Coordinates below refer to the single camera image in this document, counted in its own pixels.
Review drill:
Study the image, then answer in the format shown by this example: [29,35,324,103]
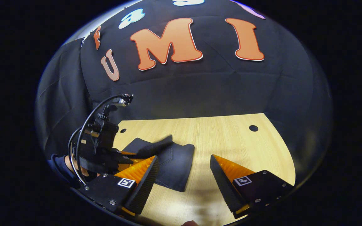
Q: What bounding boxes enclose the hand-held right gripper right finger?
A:
[210,154,295,220]

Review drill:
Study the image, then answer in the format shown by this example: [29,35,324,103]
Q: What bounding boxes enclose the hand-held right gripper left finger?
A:
[78,155,160,217]

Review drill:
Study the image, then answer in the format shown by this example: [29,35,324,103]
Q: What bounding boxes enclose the dark grey jeans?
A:
[122,137,195,192]

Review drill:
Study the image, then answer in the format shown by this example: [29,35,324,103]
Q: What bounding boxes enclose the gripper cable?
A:
[68,95,122,186]

